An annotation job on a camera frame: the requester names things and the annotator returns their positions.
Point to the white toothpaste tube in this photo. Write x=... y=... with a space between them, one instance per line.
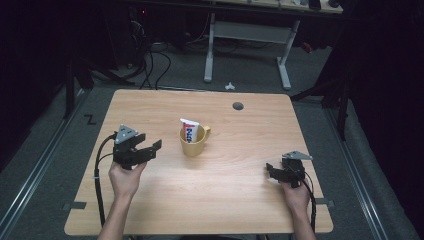
x=190 y=130

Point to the white-framed desk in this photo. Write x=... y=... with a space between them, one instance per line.
x=248 y=31

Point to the grey tape strip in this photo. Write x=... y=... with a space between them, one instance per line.
x=326 y=202
x=77 y=205

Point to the person's right hand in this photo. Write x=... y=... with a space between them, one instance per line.
x=297 y=200

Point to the black metal stand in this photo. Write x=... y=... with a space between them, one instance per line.
x=69 y=90
x=342 y=113

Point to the metal floor rail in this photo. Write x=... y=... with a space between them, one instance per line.
x=356 y=180
x=36 y=175

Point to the white scrap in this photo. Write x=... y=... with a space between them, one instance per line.
x=229 y=87

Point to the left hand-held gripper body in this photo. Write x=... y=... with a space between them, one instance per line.
x=126 y=151

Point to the yellow cup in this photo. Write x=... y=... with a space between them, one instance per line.
x=194 y=148

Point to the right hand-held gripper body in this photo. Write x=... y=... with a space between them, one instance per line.
x=293 y=171

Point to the grey round table grommet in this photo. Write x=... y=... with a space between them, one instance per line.
x=238 y=106

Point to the person's left hand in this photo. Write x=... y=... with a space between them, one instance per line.
x=125 y=181

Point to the small red item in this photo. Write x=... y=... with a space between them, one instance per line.
x=307 y=47

